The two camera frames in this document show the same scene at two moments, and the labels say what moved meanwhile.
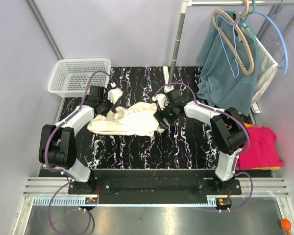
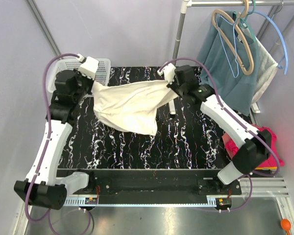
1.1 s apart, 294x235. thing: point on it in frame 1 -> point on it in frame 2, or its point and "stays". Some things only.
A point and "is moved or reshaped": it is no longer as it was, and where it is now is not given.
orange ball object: (285, 224) stays
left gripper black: (110, 106) -> (79, 74)
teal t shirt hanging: (228, 58) stays
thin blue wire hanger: (234, 43) stays
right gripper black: (160, 114) -> (172, 86)
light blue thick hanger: (281, 38) stays
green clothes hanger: (244, 22) stays
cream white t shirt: (138, 119) is moved or reshaped
